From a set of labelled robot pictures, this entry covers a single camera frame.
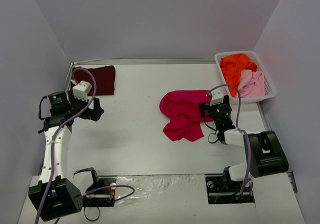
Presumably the crimson red t-shirt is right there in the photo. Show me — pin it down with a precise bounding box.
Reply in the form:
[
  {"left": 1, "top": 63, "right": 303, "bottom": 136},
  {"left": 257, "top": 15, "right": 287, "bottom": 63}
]
[{"left": 159, "top": 90, "right": 213, "bottom": 142}]

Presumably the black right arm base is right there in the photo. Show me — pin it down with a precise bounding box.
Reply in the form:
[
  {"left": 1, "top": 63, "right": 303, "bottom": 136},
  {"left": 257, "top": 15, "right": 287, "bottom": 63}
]
[{"left": 205, "top": 167, "right": 255, "bottom": 205}]

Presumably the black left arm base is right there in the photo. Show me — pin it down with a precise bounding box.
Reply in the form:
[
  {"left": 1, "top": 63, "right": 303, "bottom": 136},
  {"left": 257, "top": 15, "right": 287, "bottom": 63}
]
[{"left": 72, "top": 167, "right": 118, "bottom": 222}]

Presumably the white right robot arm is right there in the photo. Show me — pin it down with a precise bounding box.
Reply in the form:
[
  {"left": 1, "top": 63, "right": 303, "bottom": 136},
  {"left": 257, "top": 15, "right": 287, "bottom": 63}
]
[{"left": 199, "top": 95, "right": 289, "bottom": 191}]

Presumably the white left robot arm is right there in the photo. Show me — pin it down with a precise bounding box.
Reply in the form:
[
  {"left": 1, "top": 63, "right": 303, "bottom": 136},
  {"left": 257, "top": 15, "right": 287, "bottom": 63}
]
[{"left": 28, "top": 90, "right": 104, "bottom": 224}]

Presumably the dark maroon folded t-shirt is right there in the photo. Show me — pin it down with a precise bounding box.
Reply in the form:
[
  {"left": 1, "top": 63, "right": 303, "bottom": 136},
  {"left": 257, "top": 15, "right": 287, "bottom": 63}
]
[{"left": 73, "top": 65, "right": 116, "bottom": 96}]

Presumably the light pink t-shirt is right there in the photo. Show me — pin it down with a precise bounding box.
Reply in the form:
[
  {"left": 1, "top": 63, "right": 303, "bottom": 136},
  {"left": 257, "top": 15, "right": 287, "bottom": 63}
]
[{"left": 238, "top": 69, "right": 266, "bottom": 98}]

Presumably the orange t-shirt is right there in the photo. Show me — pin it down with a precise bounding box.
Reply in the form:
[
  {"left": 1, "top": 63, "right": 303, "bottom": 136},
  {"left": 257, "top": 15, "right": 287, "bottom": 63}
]
[{"left": 220, "top": 53, "right": 258, "bottom": 98}]

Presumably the white plastic laundry basket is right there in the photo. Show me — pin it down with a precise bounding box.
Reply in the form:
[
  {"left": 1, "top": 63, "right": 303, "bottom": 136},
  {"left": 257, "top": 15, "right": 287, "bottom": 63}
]
[{"left": 214, "top": 51, "right": 277, "bottom": 103}]

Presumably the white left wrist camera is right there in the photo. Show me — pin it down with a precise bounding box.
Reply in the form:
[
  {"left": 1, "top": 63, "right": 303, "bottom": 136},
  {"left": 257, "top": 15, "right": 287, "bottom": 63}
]
[{"left": 71, "top": 79, "right": 92, "bottom": 102}]

